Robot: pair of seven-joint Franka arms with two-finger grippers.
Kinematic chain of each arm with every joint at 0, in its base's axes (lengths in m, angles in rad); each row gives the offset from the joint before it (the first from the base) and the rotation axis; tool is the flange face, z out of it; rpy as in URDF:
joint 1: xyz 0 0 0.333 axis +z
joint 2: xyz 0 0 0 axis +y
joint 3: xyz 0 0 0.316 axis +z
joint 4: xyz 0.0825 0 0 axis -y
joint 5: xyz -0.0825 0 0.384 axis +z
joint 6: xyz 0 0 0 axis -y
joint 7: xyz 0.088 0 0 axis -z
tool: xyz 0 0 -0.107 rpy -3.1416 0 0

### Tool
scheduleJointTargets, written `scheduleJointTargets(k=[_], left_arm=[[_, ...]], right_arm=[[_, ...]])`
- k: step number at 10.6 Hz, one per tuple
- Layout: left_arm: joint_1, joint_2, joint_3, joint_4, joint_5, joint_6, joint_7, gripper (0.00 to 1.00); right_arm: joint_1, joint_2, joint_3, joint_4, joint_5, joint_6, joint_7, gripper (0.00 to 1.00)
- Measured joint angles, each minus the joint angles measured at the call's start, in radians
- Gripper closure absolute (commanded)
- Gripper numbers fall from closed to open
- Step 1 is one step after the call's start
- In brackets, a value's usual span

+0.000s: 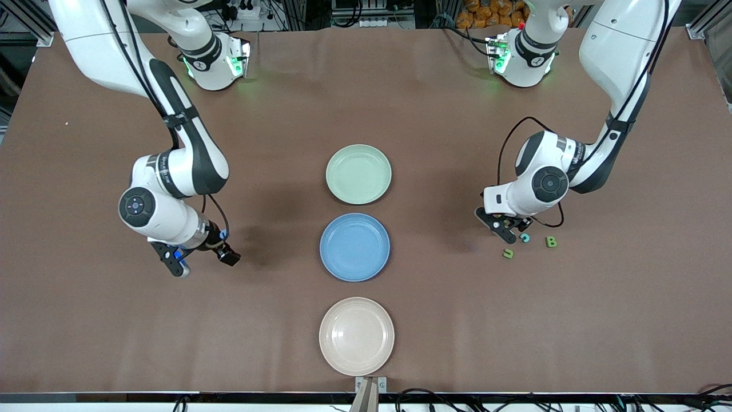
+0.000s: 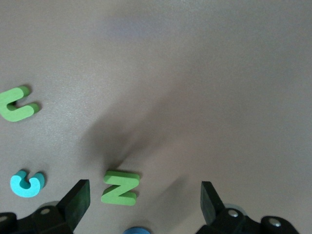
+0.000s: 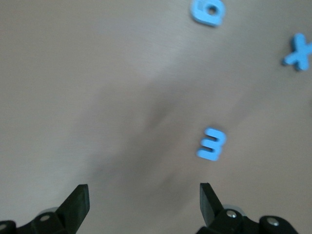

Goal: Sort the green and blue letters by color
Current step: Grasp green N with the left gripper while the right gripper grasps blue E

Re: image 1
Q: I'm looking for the blue round plate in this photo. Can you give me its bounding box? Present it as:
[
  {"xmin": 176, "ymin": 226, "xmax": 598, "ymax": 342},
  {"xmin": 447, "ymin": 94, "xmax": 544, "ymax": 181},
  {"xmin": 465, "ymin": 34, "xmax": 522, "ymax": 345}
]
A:
[{"xmin": 320, "ymin": 213, "xmax": 391, "ymax": 282}]

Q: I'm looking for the pale green round plate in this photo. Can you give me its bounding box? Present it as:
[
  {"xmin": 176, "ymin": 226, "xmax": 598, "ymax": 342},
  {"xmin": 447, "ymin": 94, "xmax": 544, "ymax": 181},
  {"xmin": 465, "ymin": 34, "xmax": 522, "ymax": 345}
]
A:
[{"xmin": 325, "ymin": 144, "xmax": 392, "ymax": 205}]

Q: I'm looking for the beige round plate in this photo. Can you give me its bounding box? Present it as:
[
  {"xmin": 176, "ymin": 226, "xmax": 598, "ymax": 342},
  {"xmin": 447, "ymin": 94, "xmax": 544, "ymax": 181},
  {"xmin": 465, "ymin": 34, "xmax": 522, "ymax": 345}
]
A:
[{"xmin": 319, "ymin": 296, "xmax": 395, "ymax": 377}]

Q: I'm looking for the bag of orange fruit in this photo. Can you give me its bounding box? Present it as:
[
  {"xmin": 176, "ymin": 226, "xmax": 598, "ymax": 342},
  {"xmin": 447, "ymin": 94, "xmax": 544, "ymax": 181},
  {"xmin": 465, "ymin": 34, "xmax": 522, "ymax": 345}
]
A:
[{"xmin": 456, "ymin": 0, "xmax": 530, "ymax": 29}]

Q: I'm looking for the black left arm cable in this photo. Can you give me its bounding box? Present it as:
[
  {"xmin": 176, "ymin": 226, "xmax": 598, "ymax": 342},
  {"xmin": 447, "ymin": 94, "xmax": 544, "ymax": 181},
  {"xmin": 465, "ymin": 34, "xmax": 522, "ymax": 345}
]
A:
[{"xmin": 496, "ymin": 0, "xmax": 671, "ymax": 229}]

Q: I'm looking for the metal table edge bracket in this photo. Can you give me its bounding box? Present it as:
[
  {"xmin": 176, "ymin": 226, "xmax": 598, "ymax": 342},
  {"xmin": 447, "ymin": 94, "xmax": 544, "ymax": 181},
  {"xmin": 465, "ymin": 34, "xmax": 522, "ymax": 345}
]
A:
[{"xmin": 350, "ymin": 376, "xmax": 388, "ymax": 412}]

